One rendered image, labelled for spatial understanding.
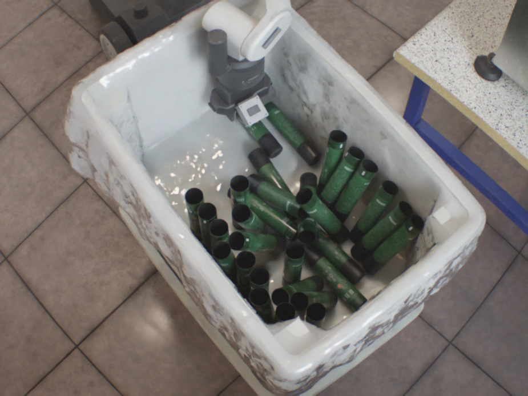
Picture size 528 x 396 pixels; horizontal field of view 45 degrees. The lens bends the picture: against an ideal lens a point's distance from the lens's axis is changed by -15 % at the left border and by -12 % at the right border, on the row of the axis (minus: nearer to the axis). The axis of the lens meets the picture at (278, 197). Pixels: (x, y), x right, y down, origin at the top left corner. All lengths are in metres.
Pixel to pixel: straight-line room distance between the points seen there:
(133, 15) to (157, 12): 0.07
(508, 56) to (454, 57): 0.12
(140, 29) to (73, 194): 0.49
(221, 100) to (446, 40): 0.44
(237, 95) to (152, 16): 0.68
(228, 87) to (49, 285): 0.80
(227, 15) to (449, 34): 0.39
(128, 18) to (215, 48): 0.81
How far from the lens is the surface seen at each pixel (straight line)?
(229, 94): 1.30
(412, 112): 1.44
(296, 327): 1.01
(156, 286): 1.76
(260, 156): 1.33
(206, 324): 1.47
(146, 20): 1.93
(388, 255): 1.23
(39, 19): 2.35
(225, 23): 1.19
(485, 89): 1.16
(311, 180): 1.31
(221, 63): 1.20
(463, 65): 1.18
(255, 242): 1.18
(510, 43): 1.09
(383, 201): 1.20
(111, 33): 1.94
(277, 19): 1.16
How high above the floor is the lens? 1.64
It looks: 63 degrees down
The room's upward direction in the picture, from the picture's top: 4 degrees clockwise
